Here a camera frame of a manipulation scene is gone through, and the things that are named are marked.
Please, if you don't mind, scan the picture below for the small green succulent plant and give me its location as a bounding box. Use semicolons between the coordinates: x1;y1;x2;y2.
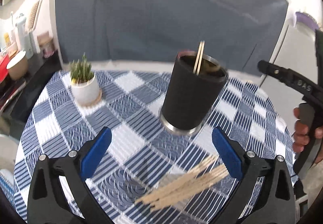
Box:
69;53;94;84

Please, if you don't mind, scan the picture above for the pink jar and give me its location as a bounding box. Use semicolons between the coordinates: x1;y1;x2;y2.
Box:
37;31;55;59

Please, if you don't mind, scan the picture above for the round wooden coaster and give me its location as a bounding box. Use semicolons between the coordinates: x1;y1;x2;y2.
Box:
79;89;102;107

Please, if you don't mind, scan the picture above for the wooden chopstick in cup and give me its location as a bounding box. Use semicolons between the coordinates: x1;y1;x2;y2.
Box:
193;41;203;73
196;41;205;75

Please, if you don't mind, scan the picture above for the wooden hair brush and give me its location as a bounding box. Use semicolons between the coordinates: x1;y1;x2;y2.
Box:
26;0;42;32

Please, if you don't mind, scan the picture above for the pile of wooden chopsticks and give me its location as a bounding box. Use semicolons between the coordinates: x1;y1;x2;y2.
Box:
135;155;229;211

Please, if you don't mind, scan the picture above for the white spray bottle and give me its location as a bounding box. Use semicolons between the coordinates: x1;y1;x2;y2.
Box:
15;13;33;60

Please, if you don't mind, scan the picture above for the white ceramic plant pot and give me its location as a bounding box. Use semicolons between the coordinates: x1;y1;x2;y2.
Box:
71;75;100;104

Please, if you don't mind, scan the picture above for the black side counter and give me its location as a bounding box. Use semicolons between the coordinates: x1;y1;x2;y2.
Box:
1;51;61;123

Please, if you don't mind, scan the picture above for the beige ceramic mug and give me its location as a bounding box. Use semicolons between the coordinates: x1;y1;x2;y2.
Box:
7;51;28;80

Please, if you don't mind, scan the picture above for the black steel utensil cup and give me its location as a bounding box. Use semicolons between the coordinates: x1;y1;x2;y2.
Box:
160;51;228;135

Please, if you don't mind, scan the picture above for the blue white checkered tablecloth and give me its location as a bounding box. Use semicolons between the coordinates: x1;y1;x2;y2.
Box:
14;71;295;223

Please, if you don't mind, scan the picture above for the purple lidded pot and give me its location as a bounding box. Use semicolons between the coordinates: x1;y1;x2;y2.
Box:
295;12;320;31

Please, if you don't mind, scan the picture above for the person's right hand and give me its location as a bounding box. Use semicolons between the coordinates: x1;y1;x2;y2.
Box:
293;107;322;161

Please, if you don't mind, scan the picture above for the grey backdrop cloth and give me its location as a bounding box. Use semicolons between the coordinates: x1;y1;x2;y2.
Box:
55;0;288;75

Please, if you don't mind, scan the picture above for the red container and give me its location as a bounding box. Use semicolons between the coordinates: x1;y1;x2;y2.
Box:
0;53;10;82

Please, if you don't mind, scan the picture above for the white chair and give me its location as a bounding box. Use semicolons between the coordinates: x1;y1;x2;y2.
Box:
0;134;19;186

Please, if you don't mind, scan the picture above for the white refrigerator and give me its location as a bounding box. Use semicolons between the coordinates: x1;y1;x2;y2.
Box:
261;23;318;130

